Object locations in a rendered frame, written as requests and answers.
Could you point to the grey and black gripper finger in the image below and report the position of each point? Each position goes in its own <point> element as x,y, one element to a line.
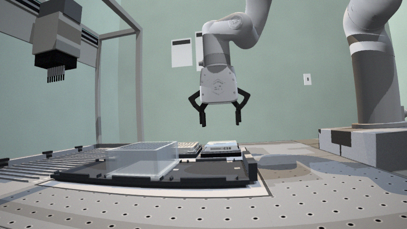
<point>200,108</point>
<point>240,106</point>

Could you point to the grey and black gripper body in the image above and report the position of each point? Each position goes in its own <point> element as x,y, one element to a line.
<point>218,84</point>

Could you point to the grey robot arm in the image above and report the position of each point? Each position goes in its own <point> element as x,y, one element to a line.
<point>373,61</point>

